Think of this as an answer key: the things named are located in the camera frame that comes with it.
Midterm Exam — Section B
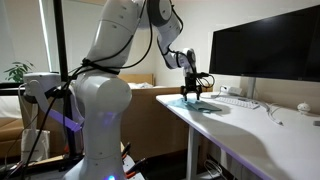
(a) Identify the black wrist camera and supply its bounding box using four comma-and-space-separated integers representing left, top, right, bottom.
196, 72, 210, 79

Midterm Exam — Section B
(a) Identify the white tote bag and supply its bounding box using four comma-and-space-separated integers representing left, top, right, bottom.
21, 129, 50, 163

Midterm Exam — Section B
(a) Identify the large black monitor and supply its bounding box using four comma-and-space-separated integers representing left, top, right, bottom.
209, 5, 320, 82

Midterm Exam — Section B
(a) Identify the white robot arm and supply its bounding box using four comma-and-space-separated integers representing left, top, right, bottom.
63, 0, 202, 180

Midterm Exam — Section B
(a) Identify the white keyboard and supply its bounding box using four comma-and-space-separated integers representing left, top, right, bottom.
214, 96, 259, 109

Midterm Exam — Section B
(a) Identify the small white round figurine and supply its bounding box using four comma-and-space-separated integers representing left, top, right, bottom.
297, 102, 311, 114

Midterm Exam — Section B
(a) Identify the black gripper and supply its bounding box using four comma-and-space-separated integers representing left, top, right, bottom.
181, 73, 202, 101

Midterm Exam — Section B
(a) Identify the teal terry towel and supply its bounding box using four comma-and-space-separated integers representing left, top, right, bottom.
167, 98, 220, 113

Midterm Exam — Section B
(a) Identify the white power strip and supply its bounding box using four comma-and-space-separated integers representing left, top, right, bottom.
221, 86, 242, 96

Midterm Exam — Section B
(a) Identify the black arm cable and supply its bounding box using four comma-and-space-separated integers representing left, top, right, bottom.
19, 0, 216, 180

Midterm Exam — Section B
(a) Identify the white camera stand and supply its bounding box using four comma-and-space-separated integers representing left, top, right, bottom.
23, 72, 81, 132

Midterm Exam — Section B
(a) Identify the white desk leg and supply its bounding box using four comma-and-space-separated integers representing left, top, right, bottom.
186, 126, 199, 180

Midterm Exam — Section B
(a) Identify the black vertical pole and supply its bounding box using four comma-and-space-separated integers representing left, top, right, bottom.
53, 0, 76, 157

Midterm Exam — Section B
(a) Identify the green potted plant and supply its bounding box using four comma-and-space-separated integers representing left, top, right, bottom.
5, 61, 34, 83

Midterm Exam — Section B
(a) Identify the white cable on table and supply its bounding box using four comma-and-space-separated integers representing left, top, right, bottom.
259, 101, 285, 126

